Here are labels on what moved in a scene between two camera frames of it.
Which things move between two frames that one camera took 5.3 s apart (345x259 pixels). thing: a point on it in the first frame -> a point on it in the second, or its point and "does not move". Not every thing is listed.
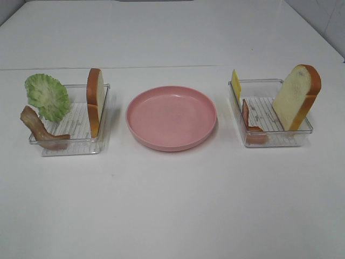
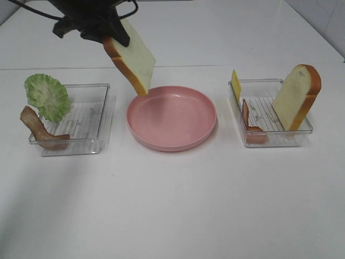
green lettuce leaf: (48, 96) does not move
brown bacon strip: (50, 142) does not move
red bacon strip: (255, 134) does not move
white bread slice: (95, 86) -> (136, 61)
